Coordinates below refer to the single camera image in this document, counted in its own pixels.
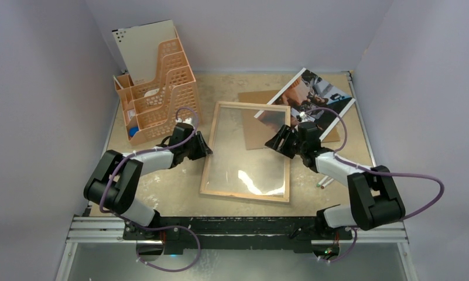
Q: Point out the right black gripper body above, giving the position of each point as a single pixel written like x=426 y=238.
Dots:
x=287 y=140

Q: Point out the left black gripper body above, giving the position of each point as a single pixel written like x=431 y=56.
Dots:
x=194 y=149

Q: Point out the brown cardboard backing board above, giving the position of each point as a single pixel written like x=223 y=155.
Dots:
x=257 y=131

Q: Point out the clear acrylic sheet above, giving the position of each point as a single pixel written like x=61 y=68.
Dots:
x=249 y=155

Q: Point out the white wooden picture frame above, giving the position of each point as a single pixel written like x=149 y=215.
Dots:
x=211 y=155

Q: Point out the printed photo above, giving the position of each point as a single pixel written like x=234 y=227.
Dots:
x=310 y=93

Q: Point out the orange plastic file organizer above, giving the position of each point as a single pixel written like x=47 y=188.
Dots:
x=154 y=106

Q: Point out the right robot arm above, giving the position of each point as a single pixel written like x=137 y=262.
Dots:
x=374 y=197

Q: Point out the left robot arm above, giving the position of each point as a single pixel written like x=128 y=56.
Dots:
x=114 y=181

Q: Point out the green capped marker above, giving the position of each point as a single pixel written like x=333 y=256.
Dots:
x=322 y=183

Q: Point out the red capped marker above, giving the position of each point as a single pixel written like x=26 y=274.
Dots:
x=327 y=183

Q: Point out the blue object in organizer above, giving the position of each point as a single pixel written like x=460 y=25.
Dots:
x=132 y=131

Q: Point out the beige perforated folder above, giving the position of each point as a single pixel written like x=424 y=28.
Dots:
x=138 y=46

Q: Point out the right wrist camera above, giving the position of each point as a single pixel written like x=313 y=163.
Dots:
x=303 y=117

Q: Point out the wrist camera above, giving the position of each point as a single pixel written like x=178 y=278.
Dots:
x=303 y=117
x=187 y=123

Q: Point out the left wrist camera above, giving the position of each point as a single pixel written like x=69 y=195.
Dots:
x=187 y=123

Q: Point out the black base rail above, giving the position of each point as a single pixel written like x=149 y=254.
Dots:
x=297 y=234

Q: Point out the aluminium table frame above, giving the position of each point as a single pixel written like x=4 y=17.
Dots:
x=271 y=185

